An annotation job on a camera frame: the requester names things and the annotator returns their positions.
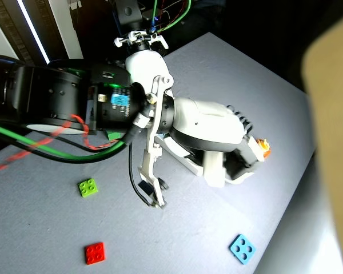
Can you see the white power strip blue sockets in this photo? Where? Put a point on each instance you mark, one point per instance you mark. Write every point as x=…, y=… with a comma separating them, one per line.
x=194, y=168

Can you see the orange toy cake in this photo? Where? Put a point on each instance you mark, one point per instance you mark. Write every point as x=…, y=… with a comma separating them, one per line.
x=267, y=147

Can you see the green number cube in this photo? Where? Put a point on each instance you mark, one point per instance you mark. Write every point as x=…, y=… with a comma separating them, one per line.
x=113, y=136

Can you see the grey table cloth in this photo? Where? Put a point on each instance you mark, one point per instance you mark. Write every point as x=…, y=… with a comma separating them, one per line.
x=188, y=228

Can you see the beige blurred panel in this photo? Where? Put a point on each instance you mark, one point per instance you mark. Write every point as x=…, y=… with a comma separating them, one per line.
x=334, y=114

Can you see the blue four-hole foam square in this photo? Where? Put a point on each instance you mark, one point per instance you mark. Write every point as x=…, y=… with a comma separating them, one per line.
x=243, y=249

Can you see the lime green flat brick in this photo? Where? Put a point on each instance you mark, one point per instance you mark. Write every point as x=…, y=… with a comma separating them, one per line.
x=88, y=188

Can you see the red flat toy brick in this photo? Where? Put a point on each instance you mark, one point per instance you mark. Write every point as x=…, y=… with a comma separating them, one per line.
x=95, y=253

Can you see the white frame post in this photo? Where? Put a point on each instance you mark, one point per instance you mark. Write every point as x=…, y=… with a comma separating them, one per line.
x=67, y=28

